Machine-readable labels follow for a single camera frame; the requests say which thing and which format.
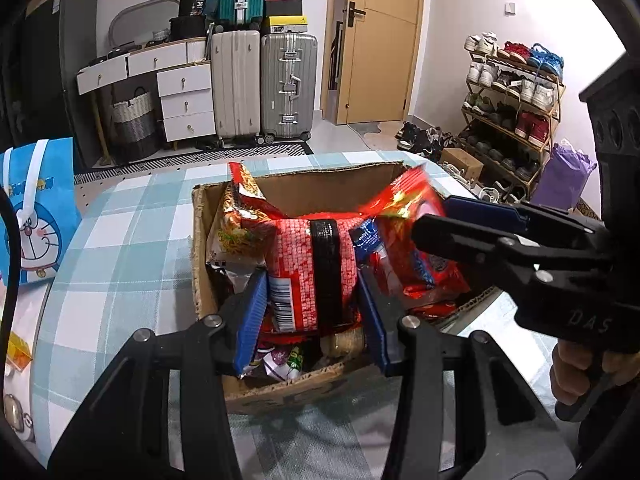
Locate orange noodle snack bag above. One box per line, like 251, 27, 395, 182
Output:
206, 162, 286, 292

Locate stacked shoe boxes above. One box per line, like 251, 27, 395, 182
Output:
262, 0, 308, 35

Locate small cardboard box on floor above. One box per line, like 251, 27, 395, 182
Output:
440, 148, 484, 181

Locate beige hard suitcase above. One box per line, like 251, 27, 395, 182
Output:
209, 30, 262, 142

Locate checkered teal tablecloth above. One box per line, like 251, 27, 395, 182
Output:
29, 149, 561, 480

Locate red Oreo snack bag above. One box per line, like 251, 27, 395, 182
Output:
357, 164, 472, 311

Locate earbuds case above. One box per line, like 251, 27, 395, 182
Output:
3, 393, 32, 440

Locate shoe rack with shoes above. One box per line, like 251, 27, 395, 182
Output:
459, 32, 565, 197

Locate person's right hand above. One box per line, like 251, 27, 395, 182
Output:
549, 339, 640, 408

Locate wooden door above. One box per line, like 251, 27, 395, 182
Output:
320, 0, 424, 125

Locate woven laundry basket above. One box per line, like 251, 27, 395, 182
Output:
112, 86, 160, 162

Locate purple snack bag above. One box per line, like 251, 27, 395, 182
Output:
241, 346, 304, 382

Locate black refrigerator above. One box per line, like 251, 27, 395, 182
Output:
12, 0, 102, 171

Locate clear biscuit pack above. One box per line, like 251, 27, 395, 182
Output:
320, 326, 366, 360

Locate oval mirror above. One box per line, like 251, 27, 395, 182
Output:
107, 0, 179, 49

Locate silver hard suitcase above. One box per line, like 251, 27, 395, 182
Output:
260, 32, 318, 143

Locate blue Doraemon tote bag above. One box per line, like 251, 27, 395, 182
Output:
1, 138, 80, 284

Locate yellow drink carton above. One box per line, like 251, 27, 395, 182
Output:
6, 333, 32, 372

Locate red wafer pack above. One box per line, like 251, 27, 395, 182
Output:
266, 212, 367, 334

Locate brown SF cardboard box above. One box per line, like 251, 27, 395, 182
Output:
191, 160, 501, 416

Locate white drawer desk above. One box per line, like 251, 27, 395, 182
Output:
76, 37, 216, 142

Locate blue Oreo cookie pack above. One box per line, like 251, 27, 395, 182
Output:
349, 219, 387, 266

